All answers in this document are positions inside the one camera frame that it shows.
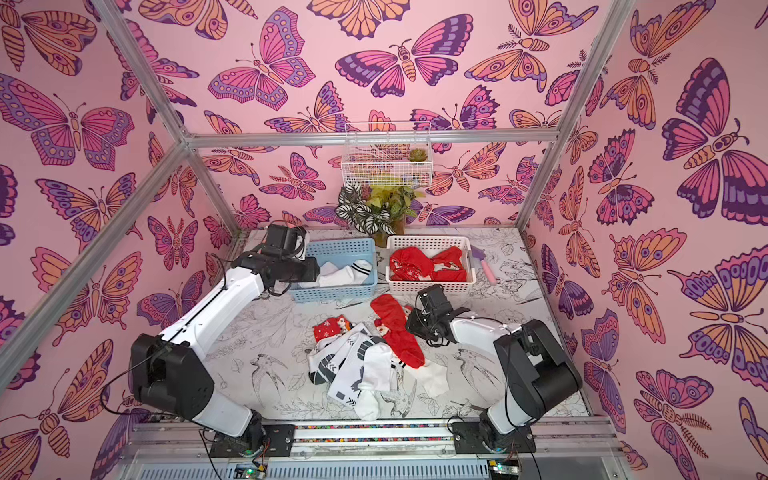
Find red snowflake sock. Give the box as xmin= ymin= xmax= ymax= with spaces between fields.
xmin=313 ymin=315 xmax=353 ymax=342

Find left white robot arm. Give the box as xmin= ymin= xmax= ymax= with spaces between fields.
xmin=130 ymin=223 xmax=320 ymax=450

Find white plastic basket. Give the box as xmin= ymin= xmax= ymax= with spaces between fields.
xmin=385 ymin=235 xmax=477 ymax=294

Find white sock chevron pattern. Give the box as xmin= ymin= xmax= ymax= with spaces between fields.
xmin=308 ymin=324 xmax=393 ymax=421

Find potted green leafy plant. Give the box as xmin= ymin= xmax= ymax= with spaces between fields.
xmin=335 ymin=181 xmax=424 ymax=248

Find white wire wall basket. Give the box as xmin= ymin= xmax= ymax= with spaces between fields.
xmin=339 ymin=120 xmax=434 ymax=189

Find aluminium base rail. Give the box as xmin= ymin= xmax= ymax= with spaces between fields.
xmin=108 ymin=417 xmax=634 ymax=479

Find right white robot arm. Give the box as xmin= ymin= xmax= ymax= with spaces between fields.
xmin=406 ymin=285 xmax=583 ymax=452

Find small succulent in basket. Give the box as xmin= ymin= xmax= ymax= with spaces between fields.
xmin=407 ymin=148 xmax=429 ymax=163

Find white ankle sock black stripes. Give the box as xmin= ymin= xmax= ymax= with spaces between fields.
xmin=410 ymin=361 xmax=449 ymax=397

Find light blue plastic basket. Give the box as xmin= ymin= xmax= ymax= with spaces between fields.
xmin=290 ymin=238 xmax=378 ymax=303

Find red santa face sock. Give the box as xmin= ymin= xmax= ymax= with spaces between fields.
xmin=432 ymin=246 xmax=468 ymax=283

